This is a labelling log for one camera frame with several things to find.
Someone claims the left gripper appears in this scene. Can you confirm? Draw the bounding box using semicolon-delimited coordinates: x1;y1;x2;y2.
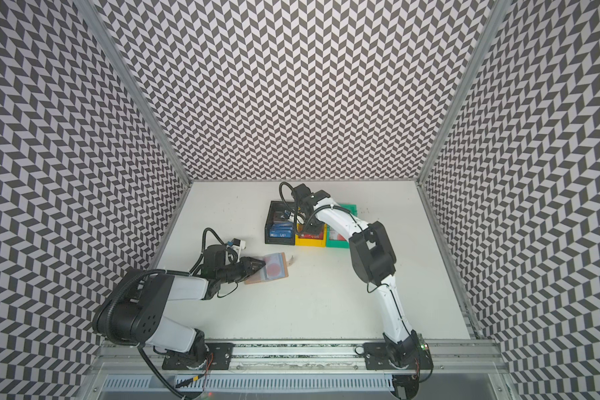
218;257;268;284

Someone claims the red circle white card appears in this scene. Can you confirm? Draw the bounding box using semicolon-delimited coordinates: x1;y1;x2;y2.
264;253;288;281

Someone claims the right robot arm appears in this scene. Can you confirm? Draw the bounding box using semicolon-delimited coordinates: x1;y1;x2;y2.
278;182;433;375

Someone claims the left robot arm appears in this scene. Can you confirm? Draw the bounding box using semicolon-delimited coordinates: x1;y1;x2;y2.
92;243;266;368

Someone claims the dark card in black bin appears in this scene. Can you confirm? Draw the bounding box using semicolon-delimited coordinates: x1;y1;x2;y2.
273;210;294;224

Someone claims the blue card in black bin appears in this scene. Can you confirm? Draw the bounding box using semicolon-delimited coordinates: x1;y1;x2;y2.
268;223;294;238

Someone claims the black plastic bin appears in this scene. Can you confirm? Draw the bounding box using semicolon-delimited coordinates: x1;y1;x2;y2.
264;201;295;246

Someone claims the yellow plastic bin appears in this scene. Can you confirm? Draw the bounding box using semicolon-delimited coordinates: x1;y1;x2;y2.
295;222;327;248

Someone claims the green plastic bin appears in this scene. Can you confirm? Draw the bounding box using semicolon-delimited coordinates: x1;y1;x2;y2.
326;204;358;249

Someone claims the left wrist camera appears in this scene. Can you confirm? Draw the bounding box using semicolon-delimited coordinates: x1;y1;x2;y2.
226;238;247;252

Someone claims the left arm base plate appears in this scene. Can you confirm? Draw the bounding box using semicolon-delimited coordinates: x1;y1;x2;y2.
162;342;235;372

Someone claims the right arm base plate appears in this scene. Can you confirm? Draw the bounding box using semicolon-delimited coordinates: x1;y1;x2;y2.
362;342;433;371

